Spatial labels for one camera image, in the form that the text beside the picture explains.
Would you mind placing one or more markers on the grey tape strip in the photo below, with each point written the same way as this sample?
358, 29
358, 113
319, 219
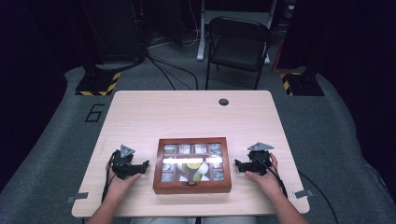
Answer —
303, 194
77, 197

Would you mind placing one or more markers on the white rounded item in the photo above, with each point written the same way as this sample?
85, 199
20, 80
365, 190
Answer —
204, 169

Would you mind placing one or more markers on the white desk leg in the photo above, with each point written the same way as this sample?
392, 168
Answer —
201, 34

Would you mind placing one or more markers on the dark equipment cabinet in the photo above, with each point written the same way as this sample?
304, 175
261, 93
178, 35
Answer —
115, 28

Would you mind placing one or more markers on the person's right hand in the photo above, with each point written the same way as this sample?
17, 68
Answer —
266, 182

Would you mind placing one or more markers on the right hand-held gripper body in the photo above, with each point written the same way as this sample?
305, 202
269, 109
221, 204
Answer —
260, 161

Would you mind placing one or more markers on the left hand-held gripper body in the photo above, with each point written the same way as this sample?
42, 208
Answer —
123, 165

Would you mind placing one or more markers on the striped black stand base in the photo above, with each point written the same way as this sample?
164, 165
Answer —
303, 84
98, 84

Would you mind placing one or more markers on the person's left hand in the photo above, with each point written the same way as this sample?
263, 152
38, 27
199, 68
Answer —
120, 186

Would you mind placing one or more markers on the black folding chair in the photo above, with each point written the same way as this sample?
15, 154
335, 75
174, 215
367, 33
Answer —
238, 49

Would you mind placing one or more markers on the wooden box with glass lid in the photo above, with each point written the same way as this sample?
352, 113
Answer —
190, 187

